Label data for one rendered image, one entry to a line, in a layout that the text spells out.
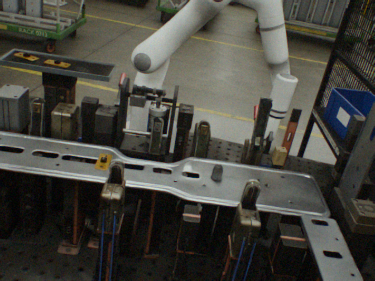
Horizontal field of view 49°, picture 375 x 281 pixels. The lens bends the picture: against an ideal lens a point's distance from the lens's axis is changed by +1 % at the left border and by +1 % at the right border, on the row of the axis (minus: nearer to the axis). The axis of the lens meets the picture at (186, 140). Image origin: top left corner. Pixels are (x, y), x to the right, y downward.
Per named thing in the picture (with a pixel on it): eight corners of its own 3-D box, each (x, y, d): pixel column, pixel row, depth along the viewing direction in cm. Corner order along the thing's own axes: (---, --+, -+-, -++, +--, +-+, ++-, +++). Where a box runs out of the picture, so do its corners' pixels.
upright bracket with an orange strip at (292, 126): (256, 230, 151) (293, 108, 127) (256, 228, 152) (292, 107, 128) (264, 231, 151) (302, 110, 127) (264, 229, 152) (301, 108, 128)
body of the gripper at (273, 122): (266, 105, 168) (258, 128, 173) (267, 114, 159) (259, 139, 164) (284, 108, 168) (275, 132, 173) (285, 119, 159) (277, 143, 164)
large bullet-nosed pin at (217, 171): (210, 184, 122) (214, 166, 119) (210, 178, 124) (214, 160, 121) (220, 185, 122) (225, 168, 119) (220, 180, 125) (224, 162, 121)
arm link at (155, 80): (128, 96, 171) (133, 40, 159) (143, 81, 187) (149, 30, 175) (155, 103, 169) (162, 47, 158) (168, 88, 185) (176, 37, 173)
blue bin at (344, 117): (354, 153, 144) (368, 120, 138) (321, 115, 171) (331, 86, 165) (397, 156, 147) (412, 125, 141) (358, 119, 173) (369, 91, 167)
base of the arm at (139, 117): (125, 119, 193) (129, 82, 183) (164, 125, 193) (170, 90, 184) (116, 138, 176) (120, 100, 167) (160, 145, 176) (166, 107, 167)
